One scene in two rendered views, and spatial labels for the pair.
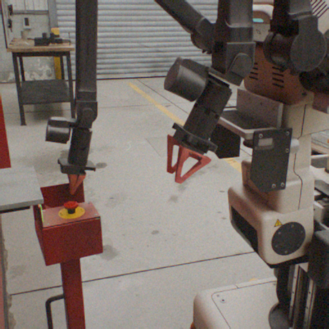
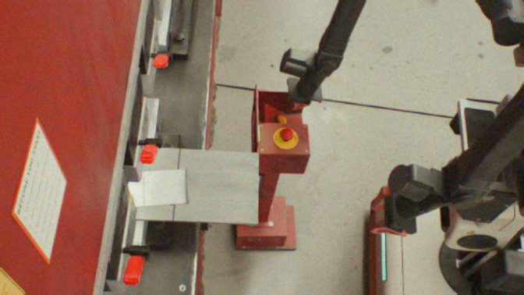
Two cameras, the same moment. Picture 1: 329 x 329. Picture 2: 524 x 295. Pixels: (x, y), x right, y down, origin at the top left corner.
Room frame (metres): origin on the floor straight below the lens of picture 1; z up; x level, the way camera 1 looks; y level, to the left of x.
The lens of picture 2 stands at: (0.18, 0.12, 2.09)
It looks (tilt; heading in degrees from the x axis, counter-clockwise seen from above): 59 degrees down; 14
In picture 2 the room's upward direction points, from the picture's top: 10 degrees clockwise
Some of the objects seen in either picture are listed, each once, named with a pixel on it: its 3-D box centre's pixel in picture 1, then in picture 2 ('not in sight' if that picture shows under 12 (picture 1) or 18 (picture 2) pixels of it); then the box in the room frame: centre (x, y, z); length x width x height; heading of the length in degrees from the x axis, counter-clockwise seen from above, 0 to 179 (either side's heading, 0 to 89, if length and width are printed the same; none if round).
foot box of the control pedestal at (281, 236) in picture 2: not in sight; (266, 221); (1.06, 0.26, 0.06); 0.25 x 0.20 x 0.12; 114
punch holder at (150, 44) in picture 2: not in sight; (131, 42); (0.78, 0.57, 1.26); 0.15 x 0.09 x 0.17; 22
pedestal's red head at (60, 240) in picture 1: (65, 215); (280, 129); (1.05, 0.29, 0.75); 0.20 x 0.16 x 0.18; 24
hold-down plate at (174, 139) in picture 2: not in sight; (164, 188); (0.68, 0.46, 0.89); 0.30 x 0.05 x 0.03; 22
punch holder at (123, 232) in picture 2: not in sight; (98, 232); (0.41, 0.42, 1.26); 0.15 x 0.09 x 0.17; 22
